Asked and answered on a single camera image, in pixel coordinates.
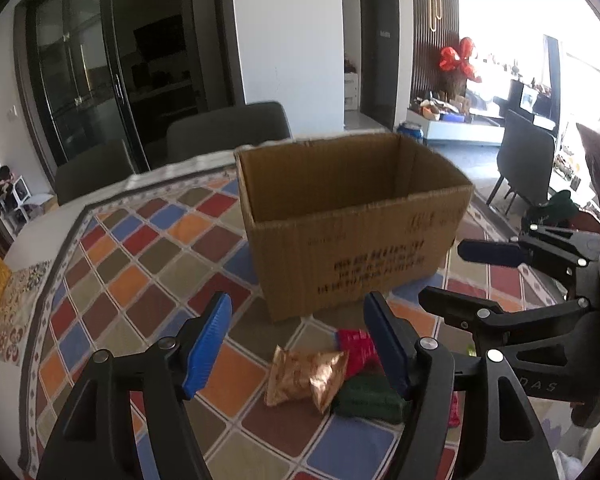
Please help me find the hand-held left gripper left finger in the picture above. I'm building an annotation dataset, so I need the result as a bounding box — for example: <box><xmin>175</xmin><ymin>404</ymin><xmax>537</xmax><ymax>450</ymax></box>
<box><xmin>35</xmin><ymin>292</ymin><xmax>233</xmax><ymax>480</ymax></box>

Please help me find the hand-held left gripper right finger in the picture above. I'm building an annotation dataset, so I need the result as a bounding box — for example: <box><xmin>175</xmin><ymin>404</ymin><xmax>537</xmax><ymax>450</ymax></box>
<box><xmin>362</xmin><ymin>291</ymin><xmax>563</xmax><ymax>480</ymax></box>

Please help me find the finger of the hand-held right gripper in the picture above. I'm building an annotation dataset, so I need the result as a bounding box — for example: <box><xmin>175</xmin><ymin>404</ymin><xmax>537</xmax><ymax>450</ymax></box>
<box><xmin>419</xmin><ymin>286</ymin><xmax>591</xmax><ymax>346</ymax></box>
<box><xmin>457</xmin><ymin>225</ymin><xmax>600</xmax><ymax>286</ymax></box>

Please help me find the red pink snack packet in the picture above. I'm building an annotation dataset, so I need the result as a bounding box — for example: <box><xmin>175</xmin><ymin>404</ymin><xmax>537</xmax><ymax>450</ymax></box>
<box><xmin>336</xmin><ymin>329</ymin><xmax>381</xmax><ymax>380</ymax></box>

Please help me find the dark green snack packet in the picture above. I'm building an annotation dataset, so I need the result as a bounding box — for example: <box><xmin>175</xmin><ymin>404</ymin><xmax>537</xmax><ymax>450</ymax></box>
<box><xmin>330</xmin><ymin>370</ymin><xmax>411</xmax><ymax>426</ymax></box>

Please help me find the gold foil snack packet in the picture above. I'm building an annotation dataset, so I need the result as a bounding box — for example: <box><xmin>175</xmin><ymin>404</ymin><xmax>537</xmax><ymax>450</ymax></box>
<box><xmin>264</xmin><ymin>345</ymin><xmax>350</xmax><ymax>415</ymax></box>

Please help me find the brown cardboard box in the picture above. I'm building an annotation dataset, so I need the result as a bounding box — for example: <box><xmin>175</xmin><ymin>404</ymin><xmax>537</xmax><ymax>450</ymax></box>
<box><xmin>235</xmin><ymin>132</ymin><xmax>476</xmax><ymax>323</ymax></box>

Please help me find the green cloth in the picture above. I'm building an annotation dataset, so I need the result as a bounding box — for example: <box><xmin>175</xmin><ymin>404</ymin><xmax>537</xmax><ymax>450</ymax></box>
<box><xmin>522</xmin><ymin>191</ymin><xmax>581</xmax><ymax>231</ymax></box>

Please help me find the checked multicolour table cloth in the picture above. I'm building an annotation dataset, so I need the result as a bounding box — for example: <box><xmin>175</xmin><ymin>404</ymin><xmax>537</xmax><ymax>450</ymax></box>
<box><xmin>17</xmin><ymin>175</ymin><xmax>581</xmax><ymax>480</ymax></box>

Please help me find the dark grey dining chair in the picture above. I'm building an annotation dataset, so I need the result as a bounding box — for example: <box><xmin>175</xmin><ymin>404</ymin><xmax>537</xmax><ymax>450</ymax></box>
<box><xmin>486</xmin><ymin>109</ymin><xmax>556</xmax><ymax>218</ymax></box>

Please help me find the white low cabinet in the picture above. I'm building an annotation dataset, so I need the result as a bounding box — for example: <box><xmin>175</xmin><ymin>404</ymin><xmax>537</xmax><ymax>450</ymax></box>
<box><xmin>407</xmin><ymin>107</ymin><xmax>506</xmax><ymax>147</ymax></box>

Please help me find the blue can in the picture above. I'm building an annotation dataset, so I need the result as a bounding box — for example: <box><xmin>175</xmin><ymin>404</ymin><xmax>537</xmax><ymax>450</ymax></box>
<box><xmin>396</xmin><ymin>121</ymin><xmax>425</xmax><ymax>145</ymax></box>

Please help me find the black cabinet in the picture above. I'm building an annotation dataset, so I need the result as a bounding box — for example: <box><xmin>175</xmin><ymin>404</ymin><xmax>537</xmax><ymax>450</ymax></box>
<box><xmin>510</xmin><ymin>80</ymin><xmax>556</xmax><ymax>122</ymax></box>

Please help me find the floral patterned placemat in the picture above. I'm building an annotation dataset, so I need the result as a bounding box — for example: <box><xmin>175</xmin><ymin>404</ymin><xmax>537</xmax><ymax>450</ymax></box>
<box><xmin>0</xmin><ymin>260</ymin><xmax>53</xmax><ymax>366</ymax></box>

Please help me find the red flower decoration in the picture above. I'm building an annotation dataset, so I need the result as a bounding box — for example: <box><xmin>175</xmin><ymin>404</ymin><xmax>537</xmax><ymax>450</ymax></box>
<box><xmin>439</xmin><ymin>37</ymin><xmax>483</xmax><ymax>83</ymax></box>

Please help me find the grey upholstered chair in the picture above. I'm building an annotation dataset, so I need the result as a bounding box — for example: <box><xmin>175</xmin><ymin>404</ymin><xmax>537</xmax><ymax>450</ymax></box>
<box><xmin>166</xmin><ymin>101</ymin><xmax>293</xmax><ymax>163</ymax></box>
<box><xmin>55</xmin><ymin>140</ymin><xmax>136</xmax><ymax>206</ymax></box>

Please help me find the white storage cabinet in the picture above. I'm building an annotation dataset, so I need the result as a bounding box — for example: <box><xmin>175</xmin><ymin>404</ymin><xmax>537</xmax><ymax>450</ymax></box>
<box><xmin>344</xmin><ymin>71</ymin><xmax>361</xmax><ymax>111</ymax></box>

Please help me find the dark interior door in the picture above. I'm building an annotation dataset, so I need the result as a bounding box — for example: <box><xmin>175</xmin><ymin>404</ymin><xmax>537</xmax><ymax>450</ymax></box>
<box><xmin>359</xmin><ymin>0</ymin><xmax>400</xmax><ymax>131</ymax></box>

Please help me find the small white shelf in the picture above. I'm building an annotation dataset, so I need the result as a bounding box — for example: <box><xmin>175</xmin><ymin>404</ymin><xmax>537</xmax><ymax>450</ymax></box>
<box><xmin>0</xmin><ymin>165</ymin><xmax>31</xmax><ymax>236</ymax></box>

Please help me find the black framed glass sliding door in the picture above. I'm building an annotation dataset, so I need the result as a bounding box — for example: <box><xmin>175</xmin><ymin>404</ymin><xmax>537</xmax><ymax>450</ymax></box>
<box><xmin>15</xmin><ymin>0</ymin><xmax>241</xmax><ymax>171</ymax></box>

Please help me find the dark slatted wall panel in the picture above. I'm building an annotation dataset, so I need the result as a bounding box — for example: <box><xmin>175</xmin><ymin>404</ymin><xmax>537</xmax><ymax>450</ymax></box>
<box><xmin>411</xmin><ymin>0</ymin><xmax>461</xmax><ymax>111</ymax></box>

